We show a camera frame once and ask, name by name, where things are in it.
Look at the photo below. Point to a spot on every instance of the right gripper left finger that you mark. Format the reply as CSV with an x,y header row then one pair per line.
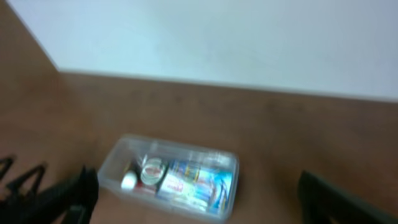
x,y
75,197

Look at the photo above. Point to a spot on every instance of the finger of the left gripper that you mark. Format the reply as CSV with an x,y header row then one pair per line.
x,y
6,163
29,182

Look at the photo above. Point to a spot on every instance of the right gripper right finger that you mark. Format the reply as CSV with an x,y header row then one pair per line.
x,y
322,202

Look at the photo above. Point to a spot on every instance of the dark bottle white cap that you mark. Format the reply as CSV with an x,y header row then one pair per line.
x,y
130,176

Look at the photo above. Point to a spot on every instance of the small green black box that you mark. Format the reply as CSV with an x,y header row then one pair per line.
x,y
153,171

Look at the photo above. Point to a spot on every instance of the white Panadol box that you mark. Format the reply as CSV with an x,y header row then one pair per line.
x,y
177,187

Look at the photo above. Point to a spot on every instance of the blue Kool Fever box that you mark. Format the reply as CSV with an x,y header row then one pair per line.
x,y
213,184

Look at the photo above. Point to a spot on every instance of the clear plastic container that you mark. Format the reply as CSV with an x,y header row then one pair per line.
x,y
139,149

